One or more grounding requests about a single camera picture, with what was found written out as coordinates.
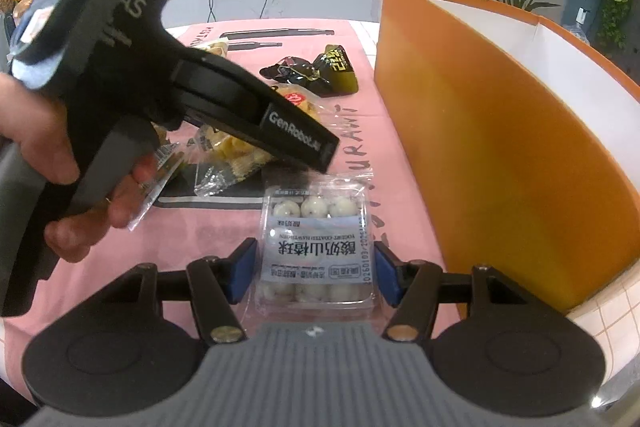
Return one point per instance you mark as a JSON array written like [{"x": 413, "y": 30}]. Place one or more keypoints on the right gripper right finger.
[{"x": 411, "y": 289}]

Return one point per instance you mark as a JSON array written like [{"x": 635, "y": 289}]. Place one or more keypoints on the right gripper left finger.
[{"x": 218, "y": 284}]

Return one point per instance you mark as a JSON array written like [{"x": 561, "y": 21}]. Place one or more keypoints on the yogurt hawthorn balls pack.
[{"x": 316, "y": 250}]

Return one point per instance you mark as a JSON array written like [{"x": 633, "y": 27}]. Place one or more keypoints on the yellow twisted snack bag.
[{"x": 237, "y": 139}]

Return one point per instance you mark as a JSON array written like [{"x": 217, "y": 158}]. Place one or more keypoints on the white potato sticks bag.
[{"x": 219, "y": 47}]

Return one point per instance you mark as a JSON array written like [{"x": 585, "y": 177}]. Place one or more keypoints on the green candy clear bag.
[{"x": 169, "y": 157}]

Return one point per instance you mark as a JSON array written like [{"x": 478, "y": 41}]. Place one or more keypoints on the orange storage box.
[{"x": 524, "y": 143}]

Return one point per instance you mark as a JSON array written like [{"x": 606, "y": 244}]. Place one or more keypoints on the black snack packet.
[{"x": 329, "y": 74}]

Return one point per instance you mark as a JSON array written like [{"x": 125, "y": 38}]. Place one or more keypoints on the person's left hand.
[{"x": 39, "y": 126}]

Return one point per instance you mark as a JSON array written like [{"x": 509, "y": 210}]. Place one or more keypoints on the lemon checkered tablecloth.
[{"x": 612, "y": 317}]

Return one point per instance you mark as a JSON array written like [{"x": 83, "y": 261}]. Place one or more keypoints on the blue water jug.
[{"x": 577, "y": 27}]

